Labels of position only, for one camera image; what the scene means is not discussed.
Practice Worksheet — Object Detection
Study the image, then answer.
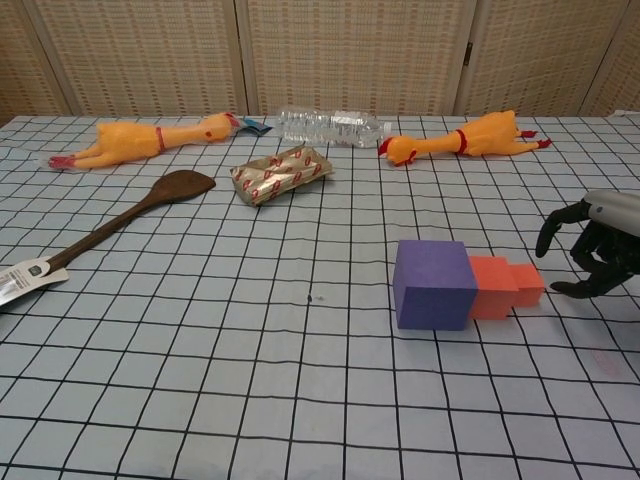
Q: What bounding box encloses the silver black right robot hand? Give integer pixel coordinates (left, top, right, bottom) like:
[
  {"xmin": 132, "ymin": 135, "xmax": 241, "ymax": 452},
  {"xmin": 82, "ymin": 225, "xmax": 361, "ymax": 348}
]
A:
[{"xmin": 534, "ymin": 188, "xmax": 640, "ymax": 300}]

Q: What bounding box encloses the small orange foam cube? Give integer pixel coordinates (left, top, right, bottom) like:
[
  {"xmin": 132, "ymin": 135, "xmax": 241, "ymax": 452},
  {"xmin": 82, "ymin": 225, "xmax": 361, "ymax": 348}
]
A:
[{"xmin": 508, "ymin": 263, "xmax": 545, "ymax": 308}]

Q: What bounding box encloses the medium orange foam cube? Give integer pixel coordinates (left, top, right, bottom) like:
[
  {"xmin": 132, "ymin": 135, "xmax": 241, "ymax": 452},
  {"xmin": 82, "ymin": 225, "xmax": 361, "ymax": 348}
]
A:
[{"xmin": 467, "ymin": 255, "xmax": 521, "ymax": 321}]

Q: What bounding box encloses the large purple foam cube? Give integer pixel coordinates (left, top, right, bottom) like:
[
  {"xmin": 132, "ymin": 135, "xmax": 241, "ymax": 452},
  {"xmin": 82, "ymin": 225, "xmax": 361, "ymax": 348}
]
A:
[{"xmin": 392, "ymin": 239, "xmax": 479, "ymax": 333}]

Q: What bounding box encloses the table with checkered tablecloth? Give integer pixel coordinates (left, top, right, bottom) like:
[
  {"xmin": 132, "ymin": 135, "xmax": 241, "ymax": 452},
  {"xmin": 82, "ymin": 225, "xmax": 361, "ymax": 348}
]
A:
[{"xmin": 0, "ymin": 114, "xmax": 640, "ymax": 480}]

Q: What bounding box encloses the unbagged yellow rubber chicken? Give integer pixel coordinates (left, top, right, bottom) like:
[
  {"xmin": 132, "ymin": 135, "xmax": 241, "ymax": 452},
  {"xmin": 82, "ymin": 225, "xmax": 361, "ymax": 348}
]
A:
[{"xmin": 377, "ymin": 109, "xmax": 555, "ymax": 168}]

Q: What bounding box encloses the clear plastic water bottle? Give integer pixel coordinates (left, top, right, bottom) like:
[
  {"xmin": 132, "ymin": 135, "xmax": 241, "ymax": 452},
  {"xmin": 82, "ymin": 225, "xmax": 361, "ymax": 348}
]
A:
[{"xmin": 277, "ymin": 106, "xmax": 394, "ymax": 150}]

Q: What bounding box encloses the beige woven folding screen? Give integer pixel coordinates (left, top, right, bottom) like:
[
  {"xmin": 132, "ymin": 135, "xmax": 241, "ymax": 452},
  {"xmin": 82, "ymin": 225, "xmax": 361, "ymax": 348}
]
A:
[{"xmin": 0, "ymin": 0, "xmax": 640, "ymax": 120}]

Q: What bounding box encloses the gold foil snack packet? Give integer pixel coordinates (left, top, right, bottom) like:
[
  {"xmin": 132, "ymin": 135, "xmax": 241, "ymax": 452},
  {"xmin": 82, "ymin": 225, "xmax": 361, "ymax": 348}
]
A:
[{"xmin": 229, "ymin": 143, "xmax": 335, "ymax": 207}]

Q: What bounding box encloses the dark wooden spatula with label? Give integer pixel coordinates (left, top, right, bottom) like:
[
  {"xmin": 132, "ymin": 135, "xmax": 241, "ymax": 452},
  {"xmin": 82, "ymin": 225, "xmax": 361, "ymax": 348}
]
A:
[{"xmin": 0, "ymin": 169, "xmax": 218, "ymax": 312}]

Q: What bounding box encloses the bagged yellow rubber chicken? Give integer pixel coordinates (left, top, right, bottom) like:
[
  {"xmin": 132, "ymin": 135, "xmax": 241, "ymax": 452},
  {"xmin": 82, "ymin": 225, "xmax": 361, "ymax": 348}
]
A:
[{"xmin": 37, "ymin": 111, "xmax": 274, "ymax": 174}]

